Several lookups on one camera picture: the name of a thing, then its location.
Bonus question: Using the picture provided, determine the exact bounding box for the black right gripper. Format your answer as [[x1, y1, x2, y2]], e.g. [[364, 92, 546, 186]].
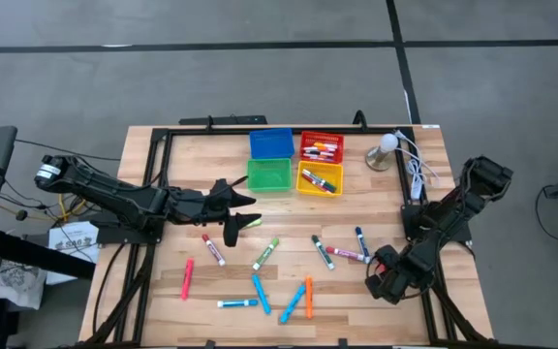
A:
[[363, 243, 429, 306]]

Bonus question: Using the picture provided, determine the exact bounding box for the blue plastic basket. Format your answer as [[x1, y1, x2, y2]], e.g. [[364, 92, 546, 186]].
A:
[[248, 127, 295, 160]]

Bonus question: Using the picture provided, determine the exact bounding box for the teal Expo marker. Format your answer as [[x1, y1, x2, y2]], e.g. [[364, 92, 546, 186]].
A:
[[216, 299, 260, 309]]

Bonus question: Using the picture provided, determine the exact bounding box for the teal highlighter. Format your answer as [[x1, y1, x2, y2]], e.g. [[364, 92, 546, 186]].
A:
[[279, 283, 307, 325], [251, 273, 272, 316]]

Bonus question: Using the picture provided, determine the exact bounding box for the orange highlighter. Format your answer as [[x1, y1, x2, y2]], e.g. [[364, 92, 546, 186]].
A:
[[304, 275, 315, 321]]

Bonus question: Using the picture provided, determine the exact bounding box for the white paper sheet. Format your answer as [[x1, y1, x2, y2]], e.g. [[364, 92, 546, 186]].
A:
[[47, 221, 101, 286]]

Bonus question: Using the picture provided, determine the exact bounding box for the thin green marker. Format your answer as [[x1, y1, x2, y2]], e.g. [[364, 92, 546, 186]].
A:
[[303, 168, 338, 189]]

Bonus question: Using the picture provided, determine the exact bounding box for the yellow plastic basket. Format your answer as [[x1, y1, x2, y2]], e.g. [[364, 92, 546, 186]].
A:
[[295, 160, 346, 198]]

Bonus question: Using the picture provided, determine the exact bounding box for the dark green Expo marker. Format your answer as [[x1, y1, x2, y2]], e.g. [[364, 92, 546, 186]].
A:
[[310, 235, 336, 271]]

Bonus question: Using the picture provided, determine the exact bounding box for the blue Expo marker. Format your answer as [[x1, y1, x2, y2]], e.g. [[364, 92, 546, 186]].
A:
[[355, 226, 372, 263]]

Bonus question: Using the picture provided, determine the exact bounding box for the light green Expo marker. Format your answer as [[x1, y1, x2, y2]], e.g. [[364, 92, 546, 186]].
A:
[[252, 237, 281, 271]]

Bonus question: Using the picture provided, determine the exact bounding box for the white bulb brass lamp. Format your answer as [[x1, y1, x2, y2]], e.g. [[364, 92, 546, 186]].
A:
[[364, 133, 400, 173]]

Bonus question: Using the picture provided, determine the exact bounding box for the red Expo marker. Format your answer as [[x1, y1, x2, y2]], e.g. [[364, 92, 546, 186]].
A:
[[325, 245, 368, 263], [201, 234, 227, 268]]

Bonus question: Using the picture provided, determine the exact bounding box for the white lamp cable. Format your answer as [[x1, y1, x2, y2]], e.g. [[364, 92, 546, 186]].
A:
[[393, 129, 441, 201]]

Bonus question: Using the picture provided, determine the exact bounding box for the red plastic basket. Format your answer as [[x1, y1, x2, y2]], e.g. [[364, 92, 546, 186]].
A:
[[298, 131, 346, 166]]

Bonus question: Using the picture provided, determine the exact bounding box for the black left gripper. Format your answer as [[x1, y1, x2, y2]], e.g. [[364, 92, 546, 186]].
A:
[[165, 177, 264, 249]]

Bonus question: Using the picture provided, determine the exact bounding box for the yellow cable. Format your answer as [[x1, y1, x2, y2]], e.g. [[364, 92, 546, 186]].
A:
[[0, 193, 89, 224]]

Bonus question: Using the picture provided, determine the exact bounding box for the printed cloth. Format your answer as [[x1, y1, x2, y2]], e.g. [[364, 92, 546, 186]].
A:
[[0, 258, 48, 311]]

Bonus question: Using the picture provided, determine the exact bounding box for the thin purple marker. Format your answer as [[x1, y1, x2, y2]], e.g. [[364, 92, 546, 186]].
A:
[[302, 171, 336, 192]]

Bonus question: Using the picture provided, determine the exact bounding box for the black aluminium table frame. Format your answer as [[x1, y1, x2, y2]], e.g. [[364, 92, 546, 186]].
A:
[[78, 124, 491, 349]]

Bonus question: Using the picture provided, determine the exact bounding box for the black power strip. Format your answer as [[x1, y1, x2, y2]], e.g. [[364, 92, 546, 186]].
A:
[[178, 114, 268, 127]]

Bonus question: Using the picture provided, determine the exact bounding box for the thin red marker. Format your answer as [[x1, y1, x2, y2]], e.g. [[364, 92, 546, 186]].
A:
[[300, 173, 332, 195]]

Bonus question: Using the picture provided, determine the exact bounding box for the green plastic basket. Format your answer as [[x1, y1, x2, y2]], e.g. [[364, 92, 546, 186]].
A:
[[245, 157, 294, 193]]

